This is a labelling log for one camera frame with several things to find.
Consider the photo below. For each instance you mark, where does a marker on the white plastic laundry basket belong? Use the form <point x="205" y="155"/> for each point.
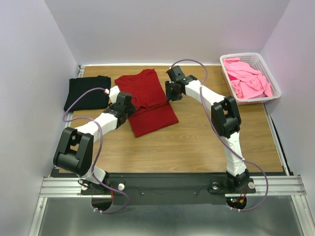
<point x="257" y="62"/>

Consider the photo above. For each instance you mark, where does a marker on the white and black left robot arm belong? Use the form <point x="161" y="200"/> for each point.
<point x="74" y="152"/>

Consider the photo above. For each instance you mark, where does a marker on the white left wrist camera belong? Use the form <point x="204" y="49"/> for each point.
<point x="112" y="93"/>

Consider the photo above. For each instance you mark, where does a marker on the pink t-shirt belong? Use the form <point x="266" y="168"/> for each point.
<point x="247" y="82"/>

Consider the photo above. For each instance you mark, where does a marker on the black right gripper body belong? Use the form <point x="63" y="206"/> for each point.
<point x="172" y="93"/>

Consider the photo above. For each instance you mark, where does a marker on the red t-shirt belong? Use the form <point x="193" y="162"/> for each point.
<point x="153" y="111"/>

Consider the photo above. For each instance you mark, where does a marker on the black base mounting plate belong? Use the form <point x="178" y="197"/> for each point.
<point x="168" y="189"/>

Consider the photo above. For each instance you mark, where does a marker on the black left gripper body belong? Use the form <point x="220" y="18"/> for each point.
<point x="130" y="110"/>

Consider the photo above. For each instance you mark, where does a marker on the aluminium table frame rail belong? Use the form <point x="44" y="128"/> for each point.
<point x="232" y="204"/>

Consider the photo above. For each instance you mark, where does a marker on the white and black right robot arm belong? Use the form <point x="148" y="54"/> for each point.
<point x="224" y="117"/>

